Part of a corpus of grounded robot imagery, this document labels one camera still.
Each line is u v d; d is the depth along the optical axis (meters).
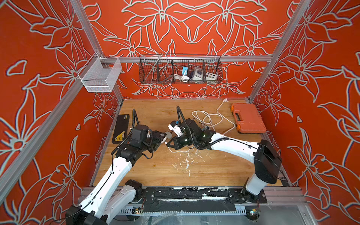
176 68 1.01
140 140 0.56
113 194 0.46
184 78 0.86
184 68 0.84
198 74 0.91
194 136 0.61
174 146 0.67
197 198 0.73
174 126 0.71
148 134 0.61
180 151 0.73
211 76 0.94
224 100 1.17
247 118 1.01
